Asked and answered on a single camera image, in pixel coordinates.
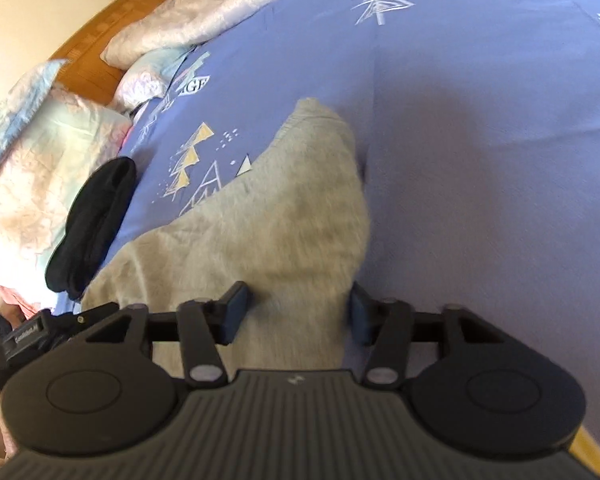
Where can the blue patterned bed cover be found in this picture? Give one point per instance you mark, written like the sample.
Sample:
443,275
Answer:
477,138

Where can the blue floral pillow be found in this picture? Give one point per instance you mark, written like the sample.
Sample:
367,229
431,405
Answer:
24,100

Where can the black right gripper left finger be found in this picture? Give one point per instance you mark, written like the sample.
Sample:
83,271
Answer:
198,327

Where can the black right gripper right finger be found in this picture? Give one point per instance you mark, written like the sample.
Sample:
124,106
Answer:
389,327

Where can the wooden headboard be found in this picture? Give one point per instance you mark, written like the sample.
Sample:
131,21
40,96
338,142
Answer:
86,74

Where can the pale pink quilt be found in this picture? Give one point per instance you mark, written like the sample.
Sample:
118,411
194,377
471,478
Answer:
177,23

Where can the grey pants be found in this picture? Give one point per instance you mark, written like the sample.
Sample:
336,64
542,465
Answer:
294,228

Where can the pink floral pillow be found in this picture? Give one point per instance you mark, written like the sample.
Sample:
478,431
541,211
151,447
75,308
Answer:
67,139

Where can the small floral pillow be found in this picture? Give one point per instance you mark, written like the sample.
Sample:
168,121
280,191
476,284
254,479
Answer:
148,78

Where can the black folded garment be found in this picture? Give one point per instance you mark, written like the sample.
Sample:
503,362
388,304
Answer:
93,222

